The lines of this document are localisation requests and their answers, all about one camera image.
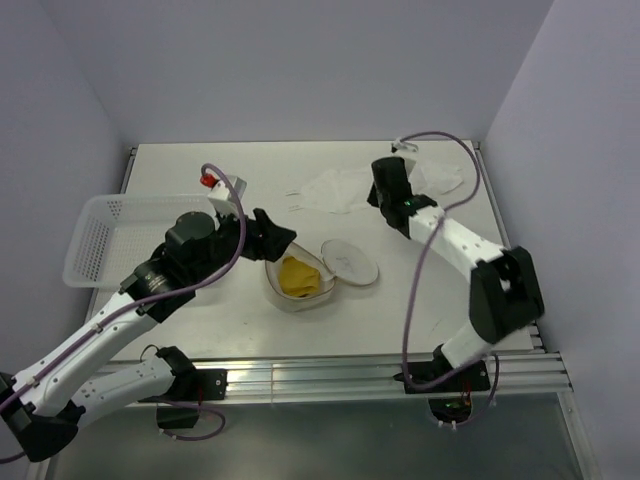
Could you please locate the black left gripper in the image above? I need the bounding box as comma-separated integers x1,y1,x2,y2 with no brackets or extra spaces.
188,202,295,285

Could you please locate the yellow bra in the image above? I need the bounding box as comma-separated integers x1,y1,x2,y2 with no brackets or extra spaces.
278,256,321,298

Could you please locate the white bra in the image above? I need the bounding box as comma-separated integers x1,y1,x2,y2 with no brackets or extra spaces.
285,160,464,214

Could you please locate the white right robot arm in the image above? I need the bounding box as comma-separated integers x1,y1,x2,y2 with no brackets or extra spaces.
368,156,545,392

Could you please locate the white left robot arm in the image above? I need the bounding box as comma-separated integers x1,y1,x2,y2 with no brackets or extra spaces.
1,209,296,462

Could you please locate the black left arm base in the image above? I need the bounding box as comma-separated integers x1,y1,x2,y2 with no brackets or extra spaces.
155,369,227,430

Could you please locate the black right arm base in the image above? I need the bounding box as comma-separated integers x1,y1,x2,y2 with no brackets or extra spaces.
393,360,491,394

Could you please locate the white plastic laundry basket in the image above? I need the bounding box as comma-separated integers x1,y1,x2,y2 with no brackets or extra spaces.
63,194,215,289

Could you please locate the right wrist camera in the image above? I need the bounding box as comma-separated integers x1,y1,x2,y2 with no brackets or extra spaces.
391,139,419,162

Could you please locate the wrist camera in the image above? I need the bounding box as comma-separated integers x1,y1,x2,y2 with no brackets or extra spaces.
207,176,247,216
391,139,419,162

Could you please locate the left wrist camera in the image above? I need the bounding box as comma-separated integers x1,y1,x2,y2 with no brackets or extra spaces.
207,176,247,216

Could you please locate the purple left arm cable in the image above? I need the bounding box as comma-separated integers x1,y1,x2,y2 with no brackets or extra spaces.
0,162,246,461

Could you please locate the aluminium mounting rail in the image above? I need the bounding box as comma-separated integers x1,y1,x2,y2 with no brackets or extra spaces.
47,349,574,411

